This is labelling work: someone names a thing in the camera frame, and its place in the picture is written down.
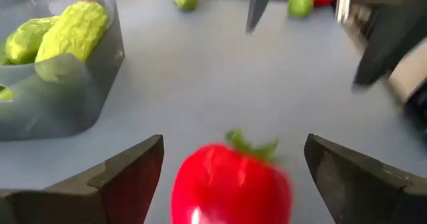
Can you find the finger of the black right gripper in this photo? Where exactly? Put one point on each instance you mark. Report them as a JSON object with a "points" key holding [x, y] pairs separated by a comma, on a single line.
{"points": [[390, 44], [260, 4]]}

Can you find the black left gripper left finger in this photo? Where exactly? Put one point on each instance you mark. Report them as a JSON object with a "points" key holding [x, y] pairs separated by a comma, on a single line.
{"points": [[83, 200]]}

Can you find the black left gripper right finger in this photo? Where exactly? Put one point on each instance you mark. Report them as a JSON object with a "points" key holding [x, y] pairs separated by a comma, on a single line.
{"points": [[373, 194]]}

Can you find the green toy cucumber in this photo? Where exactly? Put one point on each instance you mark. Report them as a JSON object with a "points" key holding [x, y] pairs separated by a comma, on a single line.
{"points": [[73, 30], [26, 40]]}

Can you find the dark grey plastic basket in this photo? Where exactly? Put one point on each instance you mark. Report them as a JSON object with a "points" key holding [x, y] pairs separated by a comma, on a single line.
{"points": [[66, 100]]}

